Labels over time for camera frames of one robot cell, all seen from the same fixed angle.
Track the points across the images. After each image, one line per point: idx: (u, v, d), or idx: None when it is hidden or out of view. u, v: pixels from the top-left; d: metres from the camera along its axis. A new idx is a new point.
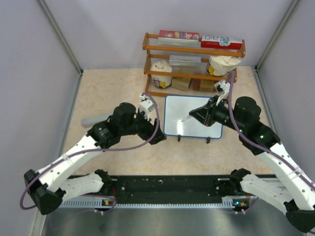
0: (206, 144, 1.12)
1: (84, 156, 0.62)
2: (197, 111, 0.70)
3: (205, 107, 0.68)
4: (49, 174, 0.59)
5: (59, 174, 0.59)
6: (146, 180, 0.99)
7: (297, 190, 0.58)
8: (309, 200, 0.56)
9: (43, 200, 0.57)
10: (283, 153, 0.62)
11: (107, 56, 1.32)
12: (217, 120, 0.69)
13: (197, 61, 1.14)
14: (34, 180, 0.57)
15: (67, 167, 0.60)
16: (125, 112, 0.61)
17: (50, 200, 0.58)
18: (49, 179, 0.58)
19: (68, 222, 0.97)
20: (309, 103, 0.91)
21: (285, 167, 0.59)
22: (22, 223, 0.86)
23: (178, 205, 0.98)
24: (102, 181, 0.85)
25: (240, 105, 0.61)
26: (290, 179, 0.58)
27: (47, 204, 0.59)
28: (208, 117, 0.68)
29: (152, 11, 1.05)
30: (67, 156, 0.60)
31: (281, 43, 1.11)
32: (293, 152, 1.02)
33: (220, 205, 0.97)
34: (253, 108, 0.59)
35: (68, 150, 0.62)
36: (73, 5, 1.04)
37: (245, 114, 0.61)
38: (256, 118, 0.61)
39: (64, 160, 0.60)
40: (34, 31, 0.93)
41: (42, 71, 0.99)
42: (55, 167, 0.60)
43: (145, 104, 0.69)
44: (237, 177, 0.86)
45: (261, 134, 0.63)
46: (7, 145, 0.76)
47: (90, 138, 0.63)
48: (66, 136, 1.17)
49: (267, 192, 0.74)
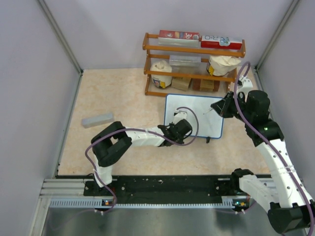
0: (207, 143, 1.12)
1: (156, 137, 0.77)
2: (217, 103, 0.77)
3: (224, 99, 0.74)
4: (133, 133, 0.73)
5: (138, 138, 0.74)
6: (146, 181, 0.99)
7: (283, 185, 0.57)
8: (291, 197, 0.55)
9: (119, 148, 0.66)
10: (282, 149, 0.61)
11: (107, 56, 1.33)
12: (233, 113, 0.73)
13: (197, 61, 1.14)
14: (122, 130, 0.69)
15: (144, 137, 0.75)
16: (189, 126, 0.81)
17: (121, 152, 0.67)
18: (132, 136, 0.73)
19: (68, 222, 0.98)
20: (309, 103, 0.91)
21: (278, 161, 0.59)
22: (23, 223, 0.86)
23: (178, 205, 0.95)
24: (110, 179, 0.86)
25: (251, 95, 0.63)
26: (279, 173, 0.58)
27: (114, 155, 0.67)
28: (225, 107, 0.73)
29: (152, 11, 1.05)
30: (147, 131, 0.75)
31: (281, 43, 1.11)
32: (292, 152, 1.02)
33: (220, 205, 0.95)
34: (263, 99, 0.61)
35: (149, 128, 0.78)
36: (73, 5, 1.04)
37: (253, 103, 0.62)
38: (264, 110, 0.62)
39: (145, 131, 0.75)
40: (34, 31, 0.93)
41: (42, 71, 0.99)
42: (138, 132, 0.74)
43: (181, 115, 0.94)
44: (238, 174, 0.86)
45: (266, 127, 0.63)
46: (6, 145, 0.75)
47: (159, 130, 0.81)
48: (66, 136, 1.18)
49: (259, 192, 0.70)
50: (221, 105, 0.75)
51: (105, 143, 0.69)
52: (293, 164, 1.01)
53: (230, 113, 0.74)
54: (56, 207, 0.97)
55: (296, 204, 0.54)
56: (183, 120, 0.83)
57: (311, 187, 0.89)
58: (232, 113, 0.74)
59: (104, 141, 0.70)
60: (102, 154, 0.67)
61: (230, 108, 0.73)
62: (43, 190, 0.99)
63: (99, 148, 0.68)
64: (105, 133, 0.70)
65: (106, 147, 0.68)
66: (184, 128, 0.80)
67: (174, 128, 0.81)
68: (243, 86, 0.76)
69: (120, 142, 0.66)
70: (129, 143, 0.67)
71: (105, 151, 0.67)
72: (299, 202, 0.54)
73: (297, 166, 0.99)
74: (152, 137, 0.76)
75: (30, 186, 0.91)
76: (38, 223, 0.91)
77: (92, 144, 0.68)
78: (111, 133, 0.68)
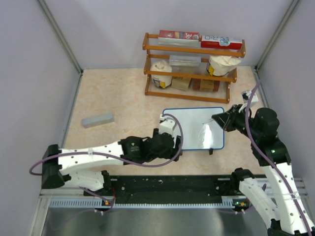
0: (210, 154, 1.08)
1: (106, 160, 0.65)
2: (219, 116, 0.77)
3: (229, 112, 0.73)
4: (68, 159, 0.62)
5: (76, 163, 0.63)
6: (146, 181, 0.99)
7: (286, 211, 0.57)
8: (293, 224, 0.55)
9: (50, 177, 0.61)
10: (288, 174, 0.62)
11: (107, 56, 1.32)
12: (236, 127, 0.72)
13: (197, 61, 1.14)
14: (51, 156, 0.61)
15: (86, 162, 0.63)
16: (164, 143, 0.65)
17: (54, 179, 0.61)
18: (67, 162, 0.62)
19: (68, 223, 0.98)
20: (309, 103, 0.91)
21: (284, 187, 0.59)
22: (23, 223, 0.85)
23: (178, 205, 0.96)
24: (102, 185, 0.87)
25: (259, 114, 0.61)
26: (283, 198, 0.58)
27: (50, 182, 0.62)
28: (229, 122, 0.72)
29: (152, 11, 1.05)
30: (91, 152, 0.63)
31: (281, 43, 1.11)
32: (292, 152, 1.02)
33: (220, 205, 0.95)
34: (271, 120, 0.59)
35: (95, 146, 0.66)
36: (73, 5, 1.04)
37: (261, 123, 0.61)
38: (272, 131, 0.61)
39: (88, 153, 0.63)
40: (33, 32, 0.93)
41: (42, 71, 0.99)
42: (77, 155, 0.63)
43: (168, 124, 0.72)
44: (238, 175, 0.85)
45: (272, 149, 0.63)
46: (6, 146, 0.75)
47: (119, 147, 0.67)
48: (66, 136, 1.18)
49: (260, 202, 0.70)
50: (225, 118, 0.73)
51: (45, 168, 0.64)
52: (294, 164, 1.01)
53: (234, 128, 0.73)
54: (56, 207, 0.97)
55: (297, 231, 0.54)
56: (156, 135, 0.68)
57: (311, 187, 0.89)
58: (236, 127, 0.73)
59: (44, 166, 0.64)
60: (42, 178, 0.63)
61: (235, 122, 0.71)
62: (43, 190, 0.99)
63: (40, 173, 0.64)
64: (47, 154, 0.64)
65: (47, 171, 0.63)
66: (159, 146, 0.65)
67: (149, 144, 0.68)
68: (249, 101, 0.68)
69: (48, 172, 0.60)
70: (56, 174, 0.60)
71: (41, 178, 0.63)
72: (300, 229, 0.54)
73: (296, 166, 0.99)
74: (102, 159, 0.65)
75: (31, 186, 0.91)
76: (38, 223, 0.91)
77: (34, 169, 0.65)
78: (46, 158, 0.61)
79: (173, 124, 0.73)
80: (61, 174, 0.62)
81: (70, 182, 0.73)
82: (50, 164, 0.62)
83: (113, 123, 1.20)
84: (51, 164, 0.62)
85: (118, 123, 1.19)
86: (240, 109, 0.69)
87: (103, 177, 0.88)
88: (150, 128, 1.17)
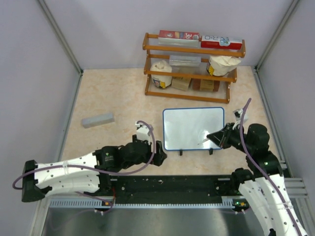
0: (209, 154, 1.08)
1: (81, 171, 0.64)
2: (214, 133, 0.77)
3: (223, 130, 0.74)
4: (45, 173, 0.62)
5: (52, 177, 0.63)
6: (146, 180, 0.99)
7: (279, 221, 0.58)
8: (287, 233, 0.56)
9: (27, 192, 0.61)
10: (280, 185, 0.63)
11: (107, 56, 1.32)
12: (232, 144, 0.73)
13: (197, 61, 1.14)
14: (27, 173, 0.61)
15: (62, 175, 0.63)
16: (136, 151, 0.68)
17: (32, 193, 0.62)
18: (42, 177, 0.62)
19: (68, 223, 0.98)
20: (308, 103, 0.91)
21: (277, 196, 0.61)
22: (23, 223, 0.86)
23: (178, 205, 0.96)
24: (98, 186, 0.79)
25: (251, 129, 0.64)
26: (277, 208, 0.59)
27: (30, 195, 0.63)
28: (224, 138, 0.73)
29: (152, 11, 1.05)
30: (66, 165, 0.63)
31: (281, 43, 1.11)
32: (293, 152, 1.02)
33: (220, 205, 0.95)
34: (263, 133, 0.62)
35: (70, 159, 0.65)
36: (73, 5, 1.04)
37: (254, 136, 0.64)
38: (265, 144, 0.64)
39: (62, 166, 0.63)
40: (33, 31, 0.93)
41: (42, 71, 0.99)
42: (52, 169, 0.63)
43: (142, 131, 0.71)
44: (239, 177, 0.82)
45: (266, 162, 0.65)
46: (6, 146, 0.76)
47: (93, 158, 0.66)
48: (66, 136, 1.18)
49: (260, 210, 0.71)
50: (220, 136, 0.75)
51: None
52: (294, 164, 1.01)
53: (229, 144, 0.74)
54: (56, 207, 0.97)
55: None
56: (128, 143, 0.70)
57: (311, 187, 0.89)
58: (231, 144, 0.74)
59: None
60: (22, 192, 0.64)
61: (230, 139, 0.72)
62: None
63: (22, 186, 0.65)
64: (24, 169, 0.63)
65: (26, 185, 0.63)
66: (131, 154, 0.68)
67: (122, 153, 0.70)
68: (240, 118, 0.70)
69: (24, 187, 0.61)
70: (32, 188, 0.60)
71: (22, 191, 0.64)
72: None
73: (296, 166, 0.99)
74: (77, 170, 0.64)
75: None
76: (38, 224, 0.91)
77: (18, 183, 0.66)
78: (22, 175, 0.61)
79: (147, 130, 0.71)
80: (38, 188, 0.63)
81: (52, 192, 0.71)
82: (28, 179, 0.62)
83: (113, 123, 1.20)
84: (29, 179, 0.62)
85: (118, 123, 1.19)
86: (234, 127, 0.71)
87: (98, 178, 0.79)
88: None
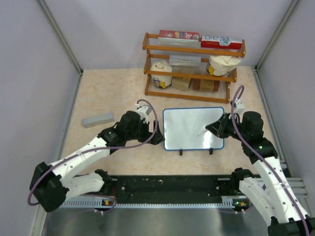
0: (210, 154, 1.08)
1: (95, 154, 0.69)
2: (212, 125, 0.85)
3: (220, 120, 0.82)
4: (62, 167, 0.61)
5: (72, 168, 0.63)
6: (146, 180, 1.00)
7: (278, 201, 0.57)
8: (286, 212, 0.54)
9: (53, 191, 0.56)
10: (276, 166, 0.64)
11: (107, 55, 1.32)
12: (229, 133, 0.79)
13: (197, 61, 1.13)
14: (48, 170, 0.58)
15: (79, 162, 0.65)
16: (131, 118, 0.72)
17: (57, 193, 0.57)
18: (63, 170, 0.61)
19: (68, 222, 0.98)
20: (308, 103, 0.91)
21: (274, 178, 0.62)
22: (22, 223, 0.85)
23: (178, 205, 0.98)
24: (102, 180, 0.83)
25: (245, 116, 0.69)
26: (275, 188, 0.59)
27: (54, 197, 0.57)
28: (221, 128, 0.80)
29: (152, 10, 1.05)
30: (80, 152, 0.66)
31: (281, 43, 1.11)
32: (293, 152, 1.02)
33: (220, 204, 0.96)
34: (256, 119, 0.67)
35: (80, 148, 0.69)
36: (73, 5, 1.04)
37: (248, 123, 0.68)
38: (259, 130, 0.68)
39: (78, 155, 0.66)
40: (33, 31, 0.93)
41: (42, 71, 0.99)
42: (69, 162, 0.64)
43: (142, 110, 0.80)
44: (238, 176, 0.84)
45: (260, 145, 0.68)
46: (6, 146, 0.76)
47: (100, 139, 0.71)
48: (66, 136, 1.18)
49: (260, 201, 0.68)
50: (218, 126, 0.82)
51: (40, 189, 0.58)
52: (294, 164, 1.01)
53: (226, 134, 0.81)
54: None
55: (292, 218, 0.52)
56: (122, 116, 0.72)
57: (311, 187, 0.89)
58: (228, 133, 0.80)
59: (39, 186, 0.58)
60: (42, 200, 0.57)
61: (227, 129, 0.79)
62: None
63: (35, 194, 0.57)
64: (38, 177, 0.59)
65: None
66: (128, 124, 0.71)
67: (121, 127, 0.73)
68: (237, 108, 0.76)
69: (49, 186, 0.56)
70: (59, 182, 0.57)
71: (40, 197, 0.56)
72: (295, 217, 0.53)
73: (296, 166, 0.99)
74: (92, 155, 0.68)
75: None
76: (38, 224, 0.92)
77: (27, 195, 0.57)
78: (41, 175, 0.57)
79: (146, 107, 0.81)
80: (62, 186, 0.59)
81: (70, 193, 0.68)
82: (47, 180, 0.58)
83: (113, 123, 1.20)
84: (48, 179, 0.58)
85: None
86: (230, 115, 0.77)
87: (99, 175, 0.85)
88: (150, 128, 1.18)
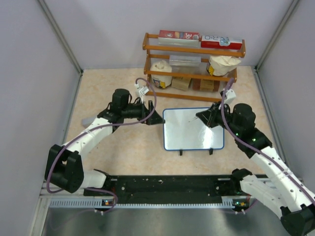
0: (210, 154, 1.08)
1: (102, 131, 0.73)
2: (202, 113, 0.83)
3: (210, 109, 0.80)
4: (76, 144, 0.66)
5: (85, 144, 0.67)
6: (146, 181, 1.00)
7: (286, 190, 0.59)
8: (297, 199, 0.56)
9: (75, 166, 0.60)
10: (273, 155, 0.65)
11: (107, 55, 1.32)
12: (219, 123, 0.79)
13: (197, 61, 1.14)
14: (63, 150, 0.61)
15: (90, 138, 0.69)
16: (123, 94, 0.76)
17: (78, 167, 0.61)
18: (78, 147, 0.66)
19: (68, 223, 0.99)
20: (308, 102, 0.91)
21: (275, 168, 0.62)
22: (22, 223, 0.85)
23: (178, 205, 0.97)
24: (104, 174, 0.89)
25: (237, 110, 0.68)
26: (279, 178, 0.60)
27: (77, 171, 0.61)
28: (211, 118, 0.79)
29: (152, 11, 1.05)
30: (89, 130, 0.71)
31: (281, 43, 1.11)
32: (293, 152, 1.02)
33: (220, 205, 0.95)
34: (248, 114, 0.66)
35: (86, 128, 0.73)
36: (73, 5, 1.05)
37: (240, 118, 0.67)
38: (251, 123, 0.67)
39: (87, 132, 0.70)
40: (33, 31, 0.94)
41: (42, 70, 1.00)
42: (80, 139, 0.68)
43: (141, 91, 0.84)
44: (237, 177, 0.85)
45: (254, 138, 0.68)
46: (6, 146, 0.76)
47: (101, 119, 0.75)
48: (66, 136, 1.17)
49: (265, 195, 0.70)
50: (207, 115, 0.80)
51: (59, 170, 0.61)
52: (294, 164, 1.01)
53: (216, 123, 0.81)
54: (56, 207, 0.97)
55: (303, 205, 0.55)
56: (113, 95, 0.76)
57: (311, 187, 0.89)
58: (218, 123, 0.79)
59: (57, 169, 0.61)
60: (63, 182, 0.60)
61: (217, 118, 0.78)
62: (43, 190, 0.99)
63: (58, 177, 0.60)
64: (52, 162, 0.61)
65: (63, 172, 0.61)
66: (119, 100, 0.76)
67: (114, 105, 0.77)
68: (227, 98, 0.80)
69: (70, 162, 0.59)
70: (78, 156, 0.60)
71: (64, 177, 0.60)
72: (305, 202, 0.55)
73: (296, 166, 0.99)
74: (98, 132, 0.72)
75: (30, 186, 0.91)
76: (38, 224, 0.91)
77: (48, 181, 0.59)
78: (54, 160, 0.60)
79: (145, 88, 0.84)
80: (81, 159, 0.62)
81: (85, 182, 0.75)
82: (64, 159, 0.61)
83: None
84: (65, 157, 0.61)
85: None
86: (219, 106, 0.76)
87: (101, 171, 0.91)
88: (150, 129, 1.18)
